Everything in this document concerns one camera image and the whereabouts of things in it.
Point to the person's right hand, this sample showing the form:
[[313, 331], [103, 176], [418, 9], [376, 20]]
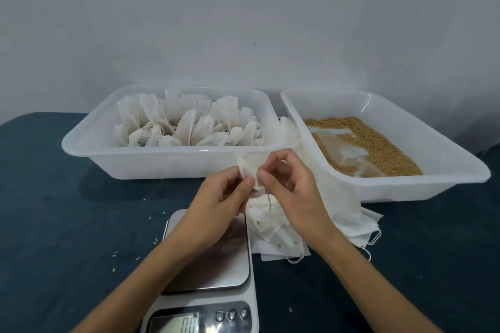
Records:
[[302, 204]]

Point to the person's left hand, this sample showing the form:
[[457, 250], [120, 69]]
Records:
[[203, 215]]

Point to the person's left thumb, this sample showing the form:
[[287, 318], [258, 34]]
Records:
[[240, 193]]

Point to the person's right thumb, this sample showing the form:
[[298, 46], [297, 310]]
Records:
[[270, 185]]

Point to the person's left forearm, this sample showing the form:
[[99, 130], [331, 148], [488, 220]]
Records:
[[144, 286]]

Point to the person's right forearm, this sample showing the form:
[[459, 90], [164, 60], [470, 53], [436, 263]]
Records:
[[371, 289]]

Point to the silver digital kitchen scale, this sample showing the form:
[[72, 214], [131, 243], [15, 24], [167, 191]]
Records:
[[222, 262]]

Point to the stack of empty filter bags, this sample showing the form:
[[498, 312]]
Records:
[[347, 208]]

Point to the clear plastic scoop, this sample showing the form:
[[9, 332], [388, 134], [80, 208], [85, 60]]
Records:
[[343, 149]]

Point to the pile of filled filter bags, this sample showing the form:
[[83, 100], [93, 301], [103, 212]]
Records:
[[187, 122]]

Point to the scattered loose grains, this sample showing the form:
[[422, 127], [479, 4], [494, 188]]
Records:
[[154, 242]]

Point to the heap of brown grain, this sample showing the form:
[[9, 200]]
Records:
[[375, 137]]

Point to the white plastic tray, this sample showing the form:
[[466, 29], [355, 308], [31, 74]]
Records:
[[429, 149], [101, 141]]

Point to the dark teal tablecloth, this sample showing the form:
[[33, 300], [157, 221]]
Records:
[[50, 219]]

